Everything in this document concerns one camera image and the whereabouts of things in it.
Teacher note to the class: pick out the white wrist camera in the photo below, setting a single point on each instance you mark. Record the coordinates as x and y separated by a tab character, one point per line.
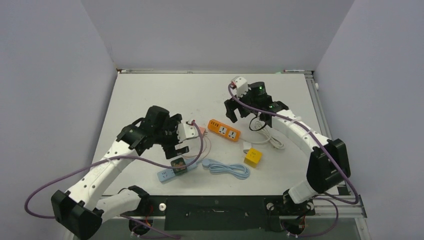
241	86
186	131

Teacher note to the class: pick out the aluminium frame rail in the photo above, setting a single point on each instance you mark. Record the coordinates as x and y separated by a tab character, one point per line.
201	96

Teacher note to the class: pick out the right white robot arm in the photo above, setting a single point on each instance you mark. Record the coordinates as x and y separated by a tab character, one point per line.
328	158

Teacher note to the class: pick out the pink charger plug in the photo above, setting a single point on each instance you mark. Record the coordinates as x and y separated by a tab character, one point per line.
203	131

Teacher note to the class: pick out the yellow cube adapter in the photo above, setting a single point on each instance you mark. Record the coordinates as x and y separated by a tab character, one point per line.
253	157

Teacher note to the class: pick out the white plug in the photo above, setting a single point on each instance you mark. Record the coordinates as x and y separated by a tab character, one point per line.
246	146

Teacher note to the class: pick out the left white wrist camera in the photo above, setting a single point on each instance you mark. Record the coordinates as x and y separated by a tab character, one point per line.
186	131

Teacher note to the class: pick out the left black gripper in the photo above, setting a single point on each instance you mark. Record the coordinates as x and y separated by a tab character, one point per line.
169	149

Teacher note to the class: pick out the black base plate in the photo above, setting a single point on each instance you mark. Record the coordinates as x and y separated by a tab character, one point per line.
220	212

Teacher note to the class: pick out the orange power strip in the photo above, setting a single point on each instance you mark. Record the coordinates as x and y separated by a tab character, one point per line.
223	130

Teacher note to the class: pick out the dark green cube adapter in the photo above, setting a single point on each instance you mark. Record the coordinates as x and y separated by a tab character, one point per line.
179	166

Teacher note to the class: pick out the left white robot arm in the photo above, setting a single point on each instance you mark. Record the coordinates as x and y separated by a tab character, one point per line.
81	209

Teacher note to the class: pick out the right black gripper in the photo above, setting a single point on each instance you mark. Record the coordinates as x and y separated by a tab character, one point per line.
232	105

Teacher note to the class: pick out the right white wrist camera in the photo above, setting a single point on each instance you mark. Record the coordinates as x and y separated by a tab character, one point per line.
241	86

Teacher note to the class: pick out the light blue power strip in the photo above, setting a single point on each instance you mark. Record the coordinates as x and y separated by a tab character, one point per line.
167	175

